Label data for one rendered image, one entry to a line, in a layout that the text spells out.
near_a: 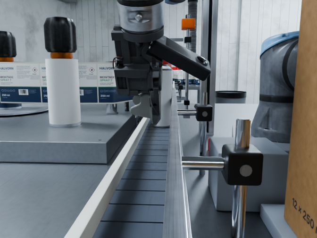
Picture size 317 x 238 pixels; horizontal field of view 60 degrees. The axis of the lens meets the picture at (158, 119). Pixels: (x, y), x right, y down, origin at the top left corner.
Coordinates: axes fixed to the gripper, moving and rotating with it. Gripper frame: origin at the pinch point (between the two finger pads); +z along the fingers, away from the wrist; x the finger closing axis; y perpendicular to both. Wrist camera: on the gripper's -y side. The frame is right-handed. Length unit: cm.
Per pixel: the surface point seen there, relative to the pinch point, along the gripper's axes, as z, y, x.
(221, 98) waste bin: 235, -82, -338
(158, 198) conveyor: -8.2, -1.4, 25.2
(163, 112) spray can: 9.4, -0.4, -14.0
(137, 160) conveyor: -1.1, 3.0, 12.7
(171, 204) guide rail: -24.1, -3.1, 36.3
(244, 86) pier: 241, -131, -385
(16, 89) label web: 17, 54, -37
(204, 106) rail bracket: -5.8, -8.9, 3.1
